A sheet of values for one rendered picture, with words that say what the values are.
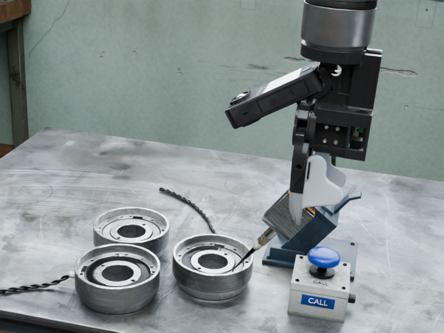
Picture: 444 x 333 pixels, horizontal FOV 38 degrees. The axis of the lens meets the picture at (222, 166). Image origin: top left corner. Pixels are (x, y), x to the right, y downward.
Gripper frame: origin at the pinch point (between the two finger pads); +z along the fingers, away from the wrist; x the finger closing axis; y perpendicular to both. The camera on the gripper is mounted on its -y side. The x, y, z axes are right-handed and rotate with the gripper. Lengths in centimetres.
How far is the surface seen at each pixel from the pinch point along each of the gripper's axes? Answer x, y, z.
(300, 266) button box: 1.5, 1.5, 8.6
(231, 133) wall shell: 160, -42, 50
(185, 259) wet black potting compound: 0.6, -13.3, 10.2
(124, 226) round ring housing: 6.4, -24.2, 10.3
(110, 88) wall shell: 158, -91, 39
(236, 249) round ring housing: 5.4, -7.6, 10.2
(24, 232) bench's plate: 4.3, -38.8, 13.0
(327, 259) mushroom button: -0.5, 4.7, 5.8
